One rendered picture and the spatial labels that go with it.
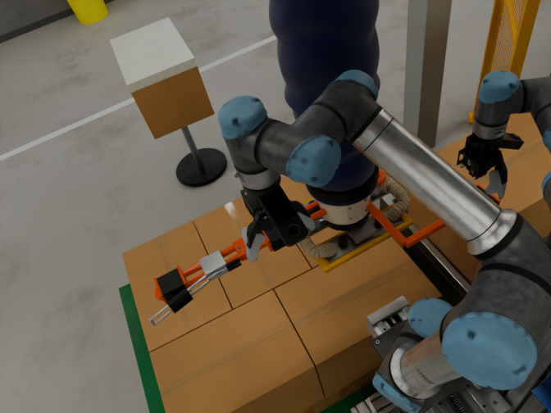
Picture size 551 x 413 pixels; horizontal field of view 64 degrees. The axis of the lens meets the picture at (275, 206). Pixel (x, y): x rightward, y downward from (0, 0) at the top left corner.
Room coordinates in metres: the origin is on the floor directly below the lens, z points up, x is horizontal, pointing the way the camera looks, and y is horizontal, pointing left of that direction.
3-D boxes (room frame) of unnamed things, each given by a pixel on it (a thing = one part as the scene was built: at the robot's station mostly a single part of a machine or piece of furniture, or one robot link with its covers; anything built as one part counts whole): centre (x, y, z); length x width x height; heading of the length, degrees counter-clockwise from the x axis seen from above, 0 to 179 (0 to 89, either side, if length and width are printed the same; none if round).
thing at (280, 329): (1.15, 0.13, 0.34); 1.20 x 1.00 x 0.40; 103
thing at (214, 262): (0.81, 0.23, 1.17); 0.07 x 0.07 x 0.04; 15
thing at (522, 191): (1.06, -0.91, 0.75); 0.60 x 0.40 x 0.40; 105
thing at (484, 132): (0.74, -0.56, 1.49); 0.08 x 0.08 x 0.05
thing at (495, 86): (0.75, -0.56, 1.57); 0.09 x 0.08 x 0.11; 74
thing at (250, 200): (0.57, 0.01, 1.66); 0.09 x 0.08 x 0.12; 14
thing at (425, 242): (1.01, -0.59, 0.58); 0.70 x 0.03 x 0.06; 13
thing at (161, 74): (2.58, 0.46, 0.82); 0.60 x 0.40 x 0.40; 12
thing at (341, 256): (0.83, -0.24, 1.07); 0.34 x 0.10 x 0.05; 105
